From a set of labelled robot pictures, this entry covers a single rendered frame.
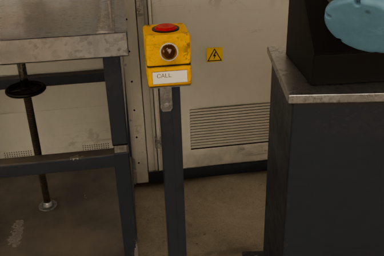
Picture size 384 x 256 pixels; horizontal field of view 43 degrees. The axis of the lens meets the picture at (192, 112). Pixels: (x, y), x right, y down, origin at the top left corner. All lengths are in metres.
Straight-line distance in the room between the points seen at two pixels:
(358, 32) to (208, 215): 1.17
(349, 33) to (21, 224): 1.19
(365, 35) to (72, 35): 0.60
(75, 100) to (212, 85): 0.53
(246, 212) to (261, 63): 0.57
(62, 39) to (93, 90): 0.79
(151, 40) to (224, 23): 0.97
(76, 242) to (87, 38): 0.69
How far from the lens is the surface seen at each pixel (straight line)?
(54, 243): 1.56
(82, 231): 1.58
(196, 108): 1.90
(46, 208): 1.70
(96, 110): 1.90
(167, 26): 0.89
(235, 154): 2.04
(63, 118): 1.92
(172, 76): 0.88
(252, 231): 1.80
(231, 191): 2.00
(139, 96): 1.88
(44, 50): 1.11
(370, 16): 0.82
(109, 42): 1.09
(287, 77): 1.08
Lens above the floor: 1.14
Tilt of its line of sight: 25 degrees down
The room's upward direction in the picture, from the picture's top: 2 degrees counter-clockwise
